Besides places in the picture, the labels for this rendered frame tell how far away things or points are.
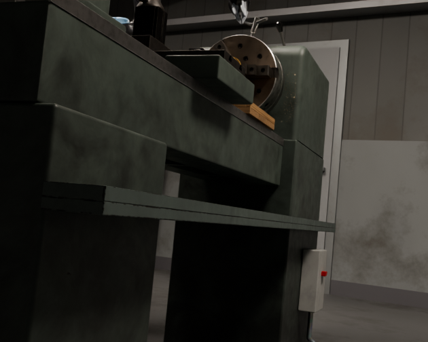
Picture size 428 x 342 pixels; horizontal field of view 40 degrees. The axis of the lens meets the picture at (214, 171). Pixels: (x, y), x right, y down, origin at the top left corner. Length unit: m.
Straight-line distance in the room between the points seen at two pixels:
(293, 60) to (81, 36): 1.46
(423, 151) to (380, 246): 0.83
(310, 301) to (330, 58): 3.11
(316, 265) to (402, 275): 2.46
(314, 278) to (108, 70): 1.65
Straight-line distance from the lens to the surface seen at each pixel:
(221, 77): 1.46
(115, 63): 1.13
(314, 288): 2.55
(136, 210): 0.94
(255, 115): 1.91
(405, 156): 5.00
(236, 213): 1.39
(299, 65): 2.38
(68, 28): 1.01
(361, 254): 5.02
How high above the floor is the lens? 0.53
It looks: 5 degrees up
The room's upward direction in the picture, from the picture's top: 5 degrees clockwise
